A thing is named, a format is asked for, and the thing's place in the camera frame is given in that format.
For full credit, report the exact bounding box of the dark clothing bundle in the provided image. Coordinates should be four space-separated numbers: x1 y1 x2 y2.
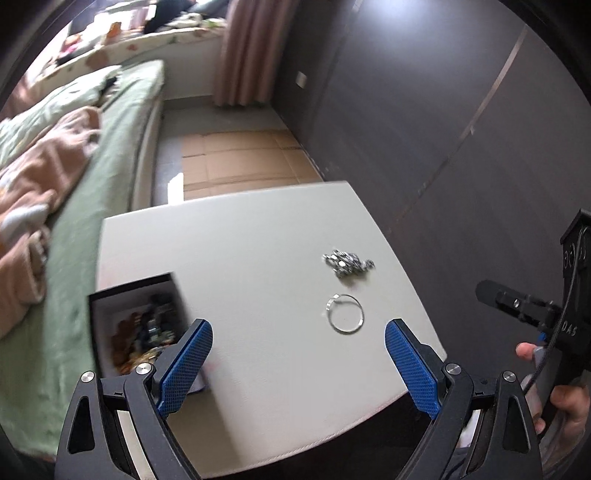
143 0 186 34

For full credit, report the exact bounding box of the white paper piece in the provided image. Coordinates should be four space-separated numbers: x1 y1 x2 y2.
167 172 185 205

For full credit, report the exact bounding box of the dark bead bracelet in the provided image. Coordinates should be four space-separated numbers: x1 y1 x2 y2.
137 294 182 346

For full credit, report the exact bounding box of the bed with green sheet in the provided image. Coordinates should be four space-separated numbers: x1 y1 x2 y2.
0 60 166 453

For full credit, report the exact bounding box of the silver chain bracelet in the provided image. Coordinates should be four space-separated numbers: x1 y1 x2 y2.
322 248 376 279

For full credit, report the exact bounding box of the pink fleece blanket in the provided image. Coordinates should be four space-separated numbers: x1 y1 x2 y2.
0 107 102 324

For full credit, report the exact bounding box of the grey pillow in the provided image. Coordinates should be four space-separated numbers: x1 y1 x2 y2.
189 0 232 20

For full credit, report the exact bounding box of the black jewelry box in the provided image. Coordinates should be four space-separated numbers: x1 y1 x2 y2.
89 272 214 394

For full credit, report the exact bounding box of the floral window seat cushion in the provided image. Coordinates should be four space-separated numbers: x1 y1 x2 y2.
34 25 228 87

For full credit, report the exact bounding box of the black braided cable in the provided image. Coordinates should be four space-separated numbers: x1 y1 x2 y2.
522 258 580 398

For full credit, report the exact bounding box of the silver bangle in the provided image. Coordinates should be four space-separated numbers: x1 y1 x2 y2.
324 294 366 333

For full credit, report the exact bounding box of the person's right hand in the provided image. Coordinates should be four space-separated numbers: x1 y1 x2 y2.
516 342 591 444

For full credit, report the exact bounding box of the flattened cardboard sheet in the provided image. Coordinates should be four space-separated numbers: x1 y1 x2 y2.
181 130 324 193

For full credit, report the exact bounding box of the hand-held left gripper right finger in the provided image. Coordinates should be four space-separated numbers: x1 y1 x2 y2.
385 318 543 480

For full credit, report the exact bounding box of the dark grey wardrobe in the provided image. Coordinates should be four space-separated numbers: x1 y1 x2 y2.
277 0 591 416

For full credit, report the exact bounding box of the white low table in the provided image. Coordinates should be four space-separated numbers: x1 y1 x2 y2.
95 181 448 468

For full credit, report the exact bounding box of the pile of colourful toys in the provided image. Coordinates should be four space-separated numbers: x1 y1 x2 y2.
55 21 125 65

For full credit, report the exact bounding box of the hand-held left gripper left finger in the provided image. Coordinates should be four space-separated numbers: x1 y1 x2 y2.
55 318 214 480

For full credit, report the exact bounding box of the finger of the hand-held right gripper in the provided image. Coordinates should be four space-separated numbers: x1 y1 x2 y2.
475 280 561 331

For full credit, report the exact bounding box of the pink curtain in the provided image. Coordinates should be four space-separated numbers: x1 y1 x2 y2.
212 0 299 108

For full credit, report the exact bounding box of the brown bead bracelet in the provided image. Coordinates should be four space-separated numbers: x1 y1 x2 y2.
112 313 151 372

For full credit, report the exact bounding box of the light green quilt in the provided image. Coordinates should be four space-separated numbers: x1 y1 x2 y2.
0 65 122 168

